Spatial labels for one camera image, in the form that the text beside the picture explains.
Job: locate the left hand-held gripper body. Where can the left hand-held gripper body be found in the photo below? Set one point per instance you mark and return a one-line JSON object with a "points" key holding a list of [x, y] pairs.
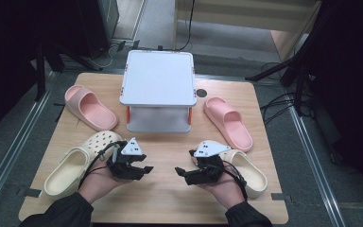
{"points": [[126, 160]]}

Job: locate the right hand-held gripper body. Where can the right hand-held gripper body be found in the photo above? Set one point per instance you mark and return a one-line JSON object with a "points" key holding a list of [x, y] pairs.
{"points": [[211, 164]]}

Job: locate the pink slide slipper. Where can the pink slide slipper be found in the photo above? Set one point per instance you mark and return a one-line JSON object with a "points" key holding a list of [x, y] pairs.
{"points": [[91, 108], [230, 124]]}

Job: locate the cream clog shoe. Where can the cream clog shoe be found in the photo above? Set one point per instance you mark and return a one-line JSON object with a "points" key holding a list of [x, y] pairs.
{"points": [[69, 167], [255, 179]]}

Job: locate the white shoe rack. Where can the white shoe rack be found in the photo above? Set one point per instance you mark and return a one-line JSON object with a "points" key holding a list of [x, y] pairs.
{"points": [[159, 78]]}

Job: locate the person's right hand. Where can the person's right hand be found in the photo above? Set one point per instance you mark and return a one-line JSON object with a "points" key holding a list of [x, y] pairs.
{"points": [[227, 190]]}

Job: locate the person's left hand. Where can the person's left hand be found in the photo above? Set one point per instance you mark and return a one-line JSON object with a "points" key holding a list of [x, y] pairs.
{"points": [[99, 183]]}

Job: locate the dark round table grommet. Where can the dark round table grommet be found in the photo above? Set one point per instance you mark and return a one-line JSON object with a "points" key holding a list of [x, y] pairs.
{"points": [[201, 93]]}

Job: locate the black tape strip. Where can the black tape strip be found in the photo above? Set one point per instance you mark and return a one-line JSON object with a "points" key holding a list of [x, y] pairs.
{"points": [[280, 197], [28, 192]]}

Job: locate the black metal stand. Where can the black metal stand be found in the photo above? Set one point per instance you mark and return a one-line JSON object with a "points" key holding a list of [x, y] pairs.
{"points": [[40, 72], [300, 91]]}

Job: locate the dark cabinet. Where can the dark cabinet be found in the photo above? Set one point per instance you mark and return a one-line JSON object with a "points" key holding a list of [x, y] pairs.
{"points": [[102, 25]]}

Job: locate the light wooden cabinet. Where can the light wooden cabinet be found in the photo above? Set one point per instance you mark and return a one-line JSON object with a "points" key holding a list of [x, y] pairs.
{"points": [[249, 19]]}

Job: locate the metal floor rail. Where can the metal floor rail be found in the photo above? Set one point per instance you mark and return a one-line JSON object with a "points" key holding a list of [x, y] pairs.
{"points": [[315, 157], [15, 151]]}

